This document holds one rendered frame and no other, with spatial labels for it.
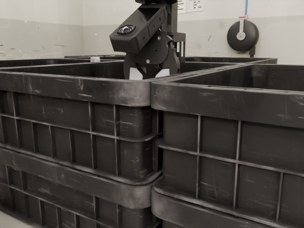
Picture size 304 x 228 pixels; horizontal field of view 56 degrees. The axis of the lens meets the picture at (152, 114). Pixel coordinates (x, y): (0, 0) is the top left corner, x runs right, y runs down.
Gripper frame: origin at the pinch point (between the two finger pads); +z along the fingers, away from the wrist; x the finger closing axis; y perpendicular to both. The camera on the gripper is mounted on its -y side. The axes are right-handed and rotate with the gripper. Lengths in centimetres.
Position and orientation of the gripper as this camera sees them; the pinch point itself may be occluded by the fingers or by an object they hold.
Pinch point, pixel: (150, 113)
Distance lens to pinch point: 50.5
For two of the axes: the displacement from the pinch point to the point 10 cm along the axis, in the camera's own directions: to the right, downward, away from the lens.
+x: -8.9, -1.0, 4.4
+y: 4.5, -2.0, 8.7
